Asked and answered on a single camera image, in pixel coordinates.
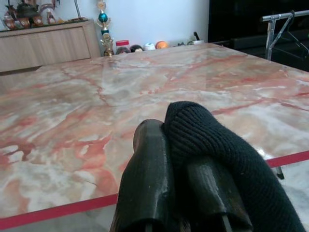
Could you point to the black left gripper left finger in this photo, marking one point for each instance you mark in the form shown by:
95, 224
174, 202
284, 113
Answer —
147, 181

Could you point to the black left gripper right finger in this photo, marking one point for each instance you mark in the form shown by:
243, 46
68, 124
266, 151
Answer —
217, 149

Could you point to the black clothes hanger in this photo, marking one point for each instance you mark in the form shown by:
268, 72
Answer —
294, 36

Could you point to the pink marble folding table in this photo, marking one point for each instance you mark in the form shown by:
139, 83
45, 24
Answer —
120, 96

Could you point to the black television console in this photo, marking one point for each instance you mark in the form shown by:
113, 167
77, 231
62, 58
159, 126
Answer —
253, 47

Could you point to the green white remote holder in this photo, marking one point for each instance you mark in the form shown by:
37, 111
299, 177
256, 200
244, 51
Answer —
198, 41

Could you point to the black slim handset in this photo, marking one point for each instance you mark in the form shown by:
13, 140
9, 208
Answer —
196, 36

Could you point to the orange round plush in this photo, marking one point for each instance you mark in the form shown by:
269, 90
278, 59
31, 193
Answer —
161, 44

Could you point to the white blue round plush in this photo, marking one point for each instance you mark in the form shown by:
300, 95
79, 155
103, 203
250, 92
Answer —
149, 46

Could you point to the black mouse plush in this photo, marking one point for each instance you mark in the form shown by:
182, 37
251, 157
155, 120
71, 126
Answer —
135, 48

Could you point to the black flat television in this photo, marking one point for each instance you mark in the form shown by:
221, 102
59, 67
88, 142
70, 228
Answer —
253, 19

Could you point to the red lid jar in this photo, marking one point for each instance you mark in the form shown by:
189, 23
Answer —
122, 47

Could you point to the silver metal clothes rack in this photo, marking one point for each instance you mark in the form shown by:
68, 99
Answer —
277, 17

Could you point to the gold teal trophy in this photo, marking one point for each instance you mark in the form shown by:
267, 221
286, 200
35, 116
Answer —
106, 31

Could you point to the light wooden sideboard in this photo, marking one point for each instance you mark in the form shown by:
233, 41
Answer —
48, 43

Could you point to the curved metal stand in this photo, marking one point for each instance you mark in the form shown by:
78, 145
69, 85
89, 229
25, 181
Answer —
77, 9

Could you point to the painted ceramic figurine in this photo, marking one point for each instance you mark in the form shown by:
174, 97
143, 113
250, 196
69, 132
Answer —
50, 17

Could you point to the dark ornamental teapot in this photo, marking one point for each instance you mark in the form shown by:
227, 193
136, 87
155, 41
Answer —
26, 9

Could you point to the painted ceramic vase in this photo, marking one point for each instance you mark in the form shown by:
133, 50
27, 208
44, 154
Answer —
9, 19

